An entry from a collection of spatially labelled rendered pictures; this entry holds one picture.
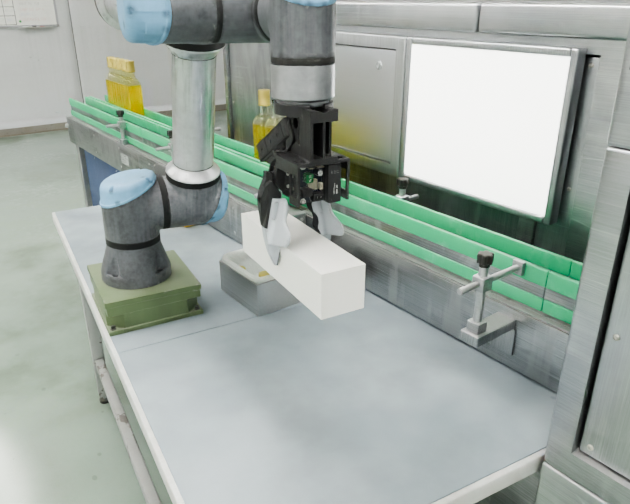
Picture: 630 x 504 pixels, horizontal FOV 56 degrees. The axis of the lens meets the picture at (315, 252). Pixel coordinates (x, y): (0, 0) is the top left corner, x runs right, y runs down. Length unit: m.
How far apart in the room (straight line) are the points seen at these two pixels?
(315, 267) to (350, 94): 0.99
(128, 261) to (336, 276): 0.70
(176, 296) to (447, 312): 0.58
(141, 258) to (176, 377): 0.29
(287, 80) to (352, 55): 0.94
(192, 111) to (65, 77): 6.28
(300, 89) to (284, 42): 0.05
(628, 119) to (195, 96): 0.76
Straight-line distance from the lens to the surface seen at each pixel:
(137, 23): 0.73
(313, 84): 0.69
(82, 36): 7.49
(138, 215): 1.28
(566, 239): 1.31
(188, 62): 1.17
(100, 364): 2.27
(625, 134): 0.79
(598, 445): 0.96
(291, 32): 0.68
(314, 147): 0.71
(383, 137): 1.56
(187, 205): 1.29
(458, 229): 1.30
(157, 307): 1.32
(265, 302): 1.32
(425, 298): 1.29
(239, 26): 0.76
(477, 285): 1.03
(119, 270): 1.33
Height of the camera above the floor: 1.41
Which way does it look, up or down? 23 degrees down
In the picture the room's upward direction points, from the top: straight up
